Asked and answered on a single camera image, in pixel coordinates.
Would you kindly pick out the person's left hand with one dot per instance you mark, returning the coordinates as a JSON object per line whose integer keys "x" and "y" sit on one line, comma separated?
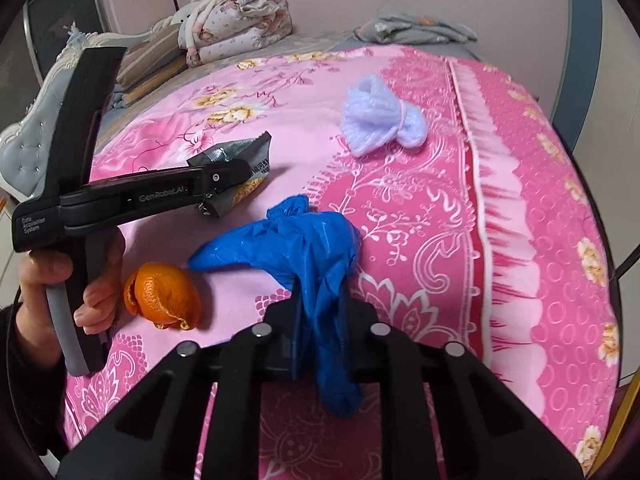
{"x": 40, "y": 280}

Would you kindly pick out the folded floral quilt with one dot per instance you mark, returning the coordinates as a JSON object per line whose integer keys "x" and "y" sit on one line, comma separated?
{"x": 240, "y": 20}

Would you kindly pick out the pink floral bedsheet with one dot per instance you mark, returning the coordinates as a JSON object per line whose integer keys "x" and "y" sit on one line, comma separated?
{"x": 450, "y": 240}

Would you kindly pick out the blue door frame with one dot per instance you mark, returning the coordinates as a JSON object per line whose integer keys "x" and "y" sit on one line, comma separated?
{"x": 587, "y": 35}

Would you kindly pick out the orange peel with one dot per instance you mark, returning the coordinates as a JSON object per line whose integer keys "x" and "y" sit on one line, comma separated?
{"x": 160, "y": 295}

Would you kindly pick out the window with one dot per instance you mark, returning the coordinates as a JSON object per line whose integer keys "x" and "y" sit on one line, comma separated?
{"x": 60, "y": 15}

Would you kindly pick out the purple foam fruit net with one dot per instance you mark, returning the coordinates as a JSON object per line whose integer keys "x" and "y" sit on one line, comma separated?
{"x": 380, "y": 115}

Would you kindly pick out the grey floral cloth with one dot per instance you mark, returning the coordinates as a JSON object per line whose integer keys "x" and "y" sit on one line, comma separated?
{"x": 415, "y": 27}

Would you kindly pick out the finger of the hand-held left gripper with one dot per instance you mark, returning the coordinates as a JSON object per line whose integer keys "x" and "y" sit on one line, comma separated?
{"x": 225, "y": 176}

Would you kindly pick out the person's left forearm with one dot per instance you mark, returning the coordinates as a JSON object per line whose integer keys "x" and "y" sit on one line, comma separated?
{"x": 30, "y": 385}

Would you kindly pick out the folded striped blanket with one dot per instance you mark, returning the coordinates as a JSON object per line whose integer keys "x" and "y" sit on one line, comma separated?
{"x": 150, "y": 60}

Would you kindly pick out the grey snack wrapper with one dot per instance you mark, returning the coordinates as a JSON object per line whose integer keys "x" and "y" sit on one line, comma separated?
{"x": 235, "y": 150}

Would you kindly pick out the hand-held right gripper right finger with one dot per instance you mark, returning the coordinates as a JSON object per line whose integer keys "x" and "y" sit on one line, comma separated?
{"x": 363, "y": 350}

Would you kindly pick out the blue rubber glove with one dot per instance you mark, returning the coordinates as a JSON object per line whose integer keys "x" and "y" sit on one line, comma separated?
{"x": 315, "y": 245}

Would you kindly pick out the grey tufted headboard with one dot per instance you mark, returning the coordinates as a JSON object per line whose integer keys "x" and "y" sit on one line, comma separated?
{"x": 35, "y": 130}

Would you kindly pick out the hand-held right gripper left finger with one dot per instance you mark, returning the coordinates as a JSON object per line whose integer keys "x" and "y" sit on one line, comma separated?
{"x": 285, "y": 345}

